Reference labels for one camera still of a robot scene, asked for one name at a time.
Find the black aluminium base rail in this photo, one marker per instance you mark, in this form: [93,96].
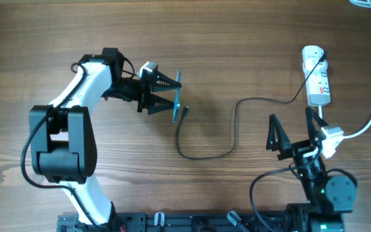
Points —
[195,222]

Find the white power strip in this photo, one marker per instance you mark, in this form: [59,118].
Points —
[315,67]

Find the teal screen Galaxy smartphone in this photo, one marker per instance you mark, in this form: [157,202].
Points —
[176,107]

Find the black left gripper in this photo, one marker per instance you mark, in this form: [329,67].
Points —
[146,98]

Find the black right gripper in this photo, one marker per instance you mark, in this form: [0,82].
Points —
[283,142]

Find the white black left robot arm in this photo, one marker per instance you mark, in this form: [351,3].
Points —
[62,142]

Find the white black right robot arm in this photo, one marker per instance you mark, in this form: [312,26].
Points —
[329,193]

